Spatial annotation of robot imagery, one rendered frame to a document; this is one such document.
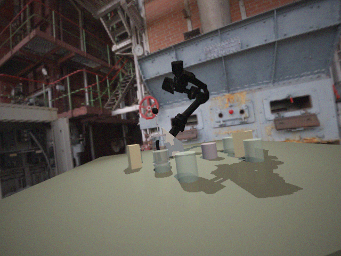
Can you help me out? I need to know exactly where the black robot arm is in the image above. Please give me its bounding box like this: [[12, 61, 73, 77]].
[[169, 61, 209, 137]]

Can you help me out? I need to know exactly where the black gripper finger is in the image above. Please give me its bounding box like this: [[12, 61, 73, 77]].
[[164, 80, 174, 94], [188, 87, 197, 100]]

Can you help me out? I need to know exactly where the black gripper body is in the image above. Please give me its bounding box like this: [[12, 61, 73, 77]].
[[161, 77, 199, 99]]

